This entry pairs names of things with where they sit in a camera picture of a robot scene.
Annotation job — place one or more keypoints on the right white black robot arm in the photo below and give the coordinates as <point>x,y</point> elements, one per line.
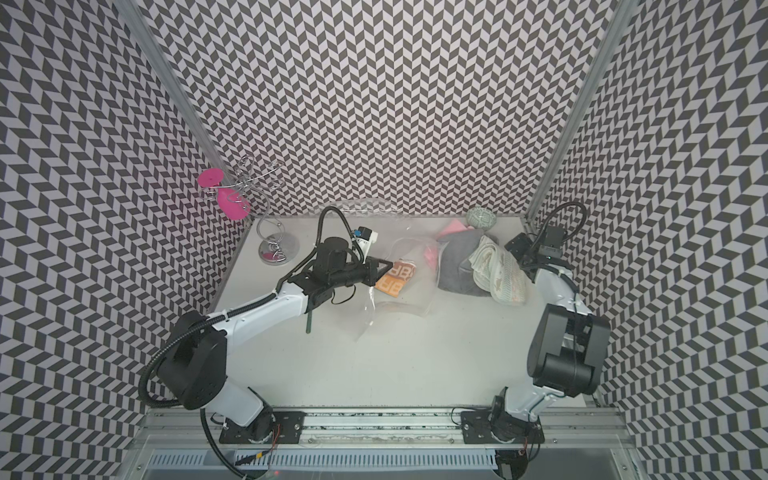
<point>569,346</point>

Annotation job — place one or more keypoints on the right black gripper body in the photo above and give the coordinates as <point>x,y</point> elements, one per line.
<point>521,249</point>

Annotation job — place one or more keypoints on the clear plastic vacuum bag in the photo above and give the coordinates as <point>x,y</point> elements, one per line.
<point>410,243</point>

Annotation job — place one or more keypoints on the white patterned towel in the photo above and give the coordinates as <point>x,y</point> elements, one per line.
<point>496,271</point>

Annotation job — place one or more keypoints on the grey towel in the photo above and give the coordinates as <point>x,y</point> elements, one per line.
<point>455,273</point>

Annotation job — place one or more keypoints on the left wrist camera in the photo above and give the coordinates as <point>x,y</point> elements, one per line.
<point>366,235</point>

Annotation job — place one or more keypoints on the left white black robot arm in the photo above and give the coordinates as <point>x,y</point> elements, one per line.
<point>192,364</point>

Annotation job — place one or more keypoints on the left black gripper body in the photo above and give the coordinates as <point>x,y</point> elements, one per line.
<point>353,272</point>

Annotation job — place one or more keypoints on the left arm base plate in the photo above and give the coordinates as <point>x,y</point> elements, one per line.
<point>282,427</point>

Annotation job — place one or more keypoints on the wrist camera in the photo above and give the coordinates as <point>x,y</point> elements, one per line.
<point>553,242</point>
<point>366,235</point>

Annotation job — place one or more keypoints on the orange lettered towel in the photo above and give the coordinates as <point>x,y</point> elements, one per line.
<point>394,282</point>

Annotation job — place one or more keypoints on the aluminium front rail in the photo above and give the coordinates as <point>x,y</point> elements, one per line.
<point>562,427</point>

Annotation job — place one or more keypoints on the lower pink disc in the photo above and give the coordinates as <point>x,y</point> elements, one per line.
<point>233,205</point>

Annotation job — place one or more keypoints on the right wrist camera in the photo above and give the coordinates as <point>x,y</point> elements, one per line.
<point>553,242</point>

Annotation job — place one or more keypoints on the green patterned rolled cloth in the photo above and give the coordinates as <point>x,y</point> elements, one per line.
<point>481,218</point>

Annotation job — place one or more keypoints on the silver wire spiral stand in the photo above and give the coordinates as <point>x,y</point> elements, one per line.
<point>256,183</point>

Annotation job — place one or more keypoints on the pink towel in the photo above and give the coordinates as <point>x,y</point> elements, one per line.
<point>431,253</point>

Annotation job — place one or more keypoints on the pink disc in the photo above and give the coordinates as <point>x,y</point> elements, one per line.
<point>210,178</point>
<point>233,205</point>

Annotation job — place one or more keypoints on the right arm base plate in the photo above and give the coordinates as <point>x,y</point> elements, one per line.
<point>479,427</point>

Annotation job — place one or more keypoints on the upper pink disc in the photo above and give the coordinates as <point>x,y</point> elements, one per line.
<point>210,178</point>

